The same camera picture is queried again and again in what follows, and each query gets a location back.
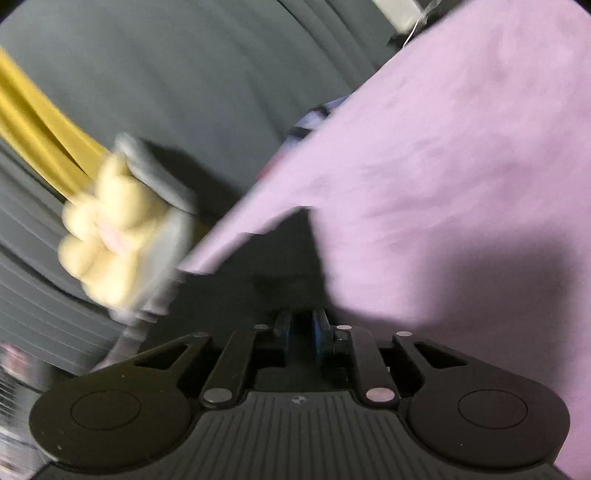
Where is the blue white printed bag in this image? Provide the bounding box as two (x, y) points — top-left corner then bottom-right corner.
(257, 95), (352, 182)

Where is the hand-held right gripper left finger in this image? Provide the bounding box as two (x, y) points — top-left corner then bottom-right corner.
(124, 310), (293, 411)

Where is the yellow curtain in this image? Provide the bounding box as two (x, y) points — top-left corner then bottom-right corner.
(0, 46), (112, 206)

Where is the purple plush blanket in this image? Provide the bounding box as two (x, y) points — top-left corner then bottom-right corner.
(178, 0), (591, 480)

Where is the grey curtain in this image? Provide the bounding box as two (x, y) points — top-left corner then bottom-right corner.
(0, 0), (403, 381)

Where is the white box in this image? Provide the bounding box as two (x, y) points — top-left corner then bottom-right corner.
(372, 0), (429, 29)

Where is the grey cushion with cream paw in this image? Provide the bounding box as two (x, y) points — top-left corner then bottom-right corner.
(58, 131), (200, 372)

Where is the white cord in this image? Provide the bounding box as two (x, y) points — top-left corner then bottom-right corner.
(401, 4), (440, 49)

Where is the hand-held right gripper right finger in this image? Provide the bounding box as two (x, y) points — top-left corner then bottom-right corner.
(312, 308), (468, 411)

